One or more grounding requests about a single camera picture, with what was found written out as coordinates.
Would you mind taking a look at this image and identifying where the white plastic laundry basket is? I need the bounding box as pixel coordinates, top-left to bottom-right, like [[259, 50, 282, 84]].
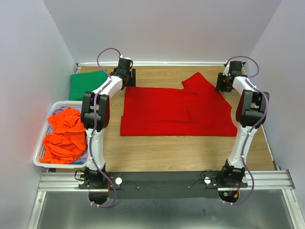
[[33, 101, 90, 169]]

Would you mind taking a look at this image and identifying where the orange t shirt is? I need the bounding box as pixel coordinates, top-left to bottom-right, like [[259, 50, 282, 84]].
[[40, 107, 87, 165]]

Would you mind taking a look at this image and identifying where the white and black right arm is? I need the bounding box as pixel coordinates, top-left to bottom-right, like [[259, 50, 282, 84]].
[[215, 60, 269, 187]]

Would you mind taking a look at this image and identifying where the red t shirt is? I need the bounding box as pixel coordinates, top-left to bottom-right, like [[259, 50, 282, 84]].
[[120, 72, 237, 137]]

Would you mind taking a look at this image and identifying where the folded green t shirt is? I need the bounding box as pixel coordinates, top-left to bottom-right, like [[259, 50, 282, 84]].
[[69, 71, 108, 101]]

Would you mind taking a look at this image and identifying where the aluminium frame rail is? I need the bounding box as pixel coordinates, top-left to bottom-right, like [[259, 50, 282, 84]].
[[29, 170, 305, 229]]

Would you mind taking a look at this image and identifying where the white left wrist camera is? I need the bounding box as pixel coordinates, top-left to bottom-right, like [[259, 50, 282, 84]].
[[119, 55, 131, 60]]

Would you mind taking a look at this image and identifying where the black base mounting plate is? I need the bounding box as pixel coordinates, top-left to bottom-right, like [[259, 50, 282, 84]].
[[77, 170, 248, 202]]

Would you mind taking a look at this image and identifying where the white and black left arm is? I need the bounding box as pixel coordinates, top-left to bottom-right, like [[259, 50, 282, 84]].
[[74, 56, 135, 189]]

